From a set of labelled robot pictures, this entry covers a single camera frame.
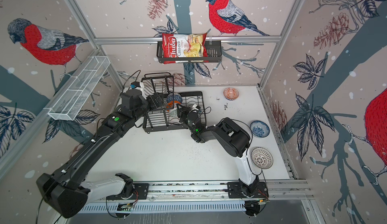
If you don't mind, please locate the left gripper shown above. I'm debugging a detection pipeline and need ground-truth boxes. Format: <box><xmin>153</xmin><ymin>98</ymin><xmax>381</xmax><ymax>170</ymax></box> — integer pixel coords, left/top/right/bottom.
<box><xmin>132</xmin><ymin>91</ymin><xmax>164</xmax><ymax>123</ymax></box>

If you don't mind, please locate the black wire dish rack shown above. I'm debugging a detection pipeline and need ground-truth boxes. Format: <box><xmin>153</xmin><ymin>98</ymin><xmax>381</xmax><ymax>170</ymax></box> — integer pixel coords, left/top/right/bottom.
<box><xmin>141</xmin><ymin>73</ymin><xmax>207</xmax><ymax>134</ymax></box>

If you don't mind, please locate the orange plastic bowl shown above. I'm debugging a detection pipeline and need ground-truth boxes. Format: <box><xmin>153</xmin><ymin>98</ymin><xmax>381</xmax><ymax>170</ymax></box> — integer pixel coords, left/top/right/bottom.
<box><xmin>166</xmin><ymin>101</ymin><xmax>179</xmax><ymax>110</ymax></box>

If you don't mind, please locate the dark blue patterned bowl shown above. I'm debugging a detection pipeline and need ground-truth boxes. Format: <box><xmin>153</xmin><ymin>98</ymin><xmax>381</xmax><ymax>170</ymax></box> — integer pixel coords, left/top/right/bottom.
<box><xmin>166</xmin><ymin>93</ymin><xmax>183</xmax><ymax>104</ymax></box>

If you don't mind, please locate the red patterned bowl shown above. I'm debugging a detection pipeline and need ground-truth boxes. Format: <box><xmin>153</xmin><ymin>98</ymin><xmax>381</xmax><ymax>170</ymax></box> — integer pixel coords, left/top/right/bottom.
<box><xmin>223</xmin><ymin>87</ymin><xmax>239</xmax><ymax>101</ymax></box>

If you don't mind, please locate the green patterned bowl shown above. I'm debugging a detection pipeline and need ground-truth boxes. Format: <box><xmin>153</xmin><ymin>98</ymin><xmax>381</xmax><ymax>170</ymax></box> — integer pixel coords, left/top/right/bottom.
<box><xmin>169</xmin><ymin>108</ymin><xmax>178</xmax><ymax>118</ymax></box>

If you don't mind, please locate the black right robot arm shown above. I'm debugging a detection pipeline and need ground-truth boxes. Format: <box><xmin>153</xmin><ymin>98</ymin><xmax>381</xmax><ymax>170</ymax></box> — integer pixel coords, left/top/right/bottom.
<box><xmin>177</xmin><ymin>104</ymin><xmax>260</xmax><ymax>198</ymax></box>

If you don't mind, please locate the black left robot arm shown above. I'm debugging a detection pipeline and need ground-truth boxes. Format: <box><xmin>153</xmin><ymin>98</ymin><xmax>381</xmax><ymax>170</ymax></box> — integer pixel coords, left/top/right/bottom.
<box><xmin>36</xmin><ymin>89</ymin><xmax>163</xmax><ymax>219</ymax></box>

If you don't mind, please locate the red cassava chips bag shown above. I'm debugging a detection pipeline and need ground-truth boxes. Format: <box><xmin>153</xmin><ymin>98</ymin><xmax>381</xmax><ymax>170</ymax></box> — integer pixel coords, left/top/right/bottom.
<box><xmin>161</xmin><ymin>33</ymin><xmax>208</xmax><ymax>64</ymax></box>

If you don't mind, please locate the blue white floral bowl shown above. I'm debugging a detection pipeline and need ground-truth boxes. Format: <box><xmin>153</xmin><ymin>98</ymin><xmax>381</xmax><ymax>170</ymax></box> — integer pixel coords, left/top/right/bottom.
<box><xmin>250</xmin><ymin>121</ymin><xmax>270</xmax><ymax>138</ymax></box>

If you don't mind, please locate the white lattice patterned bowl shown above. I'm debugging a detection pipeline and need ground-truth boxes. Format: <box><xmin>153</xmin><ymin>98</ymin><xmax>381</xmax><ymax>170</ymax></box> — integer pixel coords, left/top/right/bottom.
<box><xmin>251</xmin><ymin>147</ymin><xmax>274</xmax><ymax>170</ymax></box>

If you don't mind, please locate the white mesh wall shelf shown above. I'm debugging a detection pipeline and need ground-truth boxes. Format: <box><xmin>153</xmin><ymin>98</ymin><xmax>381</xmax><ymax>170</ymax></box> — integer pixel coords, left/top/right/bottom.
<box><xmin>48</xmin><ymin>55</ymin><xmax>110</xmax><ymax>121</ymax></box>

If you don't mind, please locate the black wall basket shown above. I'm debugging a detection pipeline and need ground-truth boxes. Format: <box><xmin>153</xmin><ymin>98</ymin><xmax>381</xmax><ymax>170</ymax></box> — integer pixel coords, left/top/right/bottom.
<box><xmin>156</xmin><ymin>40</ymin><xmax>222</xmax><ymax>64</ymax></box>

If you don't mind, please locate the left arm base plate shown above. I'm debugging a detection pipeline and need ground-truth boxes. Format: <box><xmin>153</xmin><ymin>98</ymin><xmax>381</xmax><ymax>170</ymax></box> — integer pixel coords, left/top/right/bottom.
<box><xmin>107</xmin><ymin>183</ymin><xmax>149</xmax><ymax>200</ymax></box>

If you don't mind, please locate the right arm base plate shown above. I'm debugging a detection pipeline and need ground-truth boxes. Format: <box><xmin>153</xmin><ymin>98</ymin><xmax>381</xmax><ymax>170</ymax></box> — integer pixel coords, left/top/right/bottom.
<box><xmin>227</xmin><ymin>182</ymin><xmax>269</xmax><ymax>199</ymax></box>

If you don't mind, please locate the aluminium front rail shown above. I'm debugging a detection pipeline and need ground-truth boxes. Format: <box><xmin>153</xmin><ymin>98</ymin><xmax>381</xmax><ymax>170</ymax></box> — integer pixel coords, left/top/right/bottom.
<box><xmin>80</xmin><ymin>177</ymin><xmax>313</xmax><ymax>203</ymax></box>

